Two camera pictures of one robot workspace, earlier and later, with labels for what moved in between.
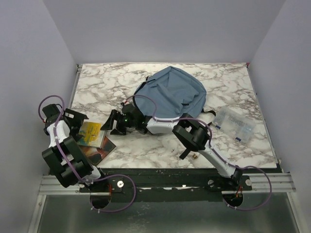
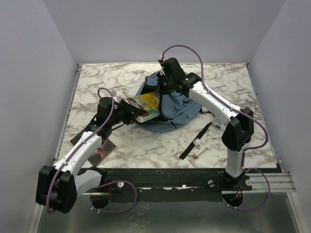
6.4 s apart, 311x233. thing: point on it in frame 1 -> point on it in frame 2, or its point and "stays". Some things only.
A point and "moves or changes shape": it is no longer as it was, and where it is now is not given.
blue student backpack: [171, 93] stays
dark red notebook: [97, 155] stays
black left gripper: [78, 119] -> [131, 113]
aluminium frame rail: [280, 182] stays
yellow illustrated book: [93, 136] moves or changes shape
